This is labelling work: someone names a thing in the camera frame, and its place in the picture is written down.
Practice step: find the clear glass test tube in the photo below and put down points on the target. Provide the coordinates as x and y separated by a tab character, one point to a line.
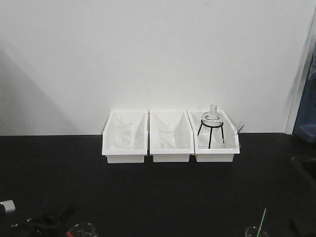
238	128

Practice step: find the left white plastic bin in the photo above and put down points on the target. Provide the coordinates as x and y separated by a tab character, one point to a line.
138	148

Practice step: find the front left glass beaker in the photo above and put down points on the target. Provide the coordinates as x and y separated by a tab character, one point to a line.
84	229

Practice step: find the front right glass beaker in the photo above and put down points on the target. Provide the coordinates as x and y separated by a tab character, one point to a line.
254	231

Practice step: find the tall glass beaker in bin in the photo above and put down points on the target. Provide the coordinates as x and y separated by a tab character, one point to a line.
121	132

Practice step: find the right white plastic bin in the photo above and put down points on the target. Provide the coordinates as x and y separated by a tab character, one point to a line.
216	153

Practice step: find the round glass flask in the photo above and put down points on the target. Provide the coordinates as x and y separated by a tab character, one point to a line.
212	118

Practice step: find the green long-handled spoon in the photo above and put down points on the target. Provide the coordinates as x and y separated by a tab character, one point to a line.
261	222

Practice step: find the blue cloth at right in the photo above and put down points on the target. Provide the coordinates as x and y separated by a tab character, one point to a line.
305	124

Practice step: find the black wire tripod stand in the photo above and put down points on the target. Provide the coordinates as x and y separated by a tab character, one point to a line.
212	127

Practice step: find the white plastic bin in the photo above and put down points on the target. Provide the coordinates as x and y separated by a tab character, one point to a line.
138	148
184	138
216	153

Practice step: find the short glass beaker in bin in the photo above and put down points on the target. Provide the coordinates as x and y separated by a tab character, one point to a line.
167	133

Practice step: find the black sink basin edge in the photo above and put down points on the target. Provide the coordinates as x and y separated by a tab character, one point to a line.
306	166

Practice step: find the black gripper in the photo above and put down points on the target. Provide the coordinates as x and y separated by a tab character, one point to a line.
50	224

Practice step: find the middle white plastic bin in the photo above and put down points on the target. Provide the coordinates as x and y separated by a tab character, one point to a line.
184	138

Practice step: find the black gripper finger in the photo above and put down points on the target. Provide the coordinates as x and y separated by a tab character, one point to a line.
302	229

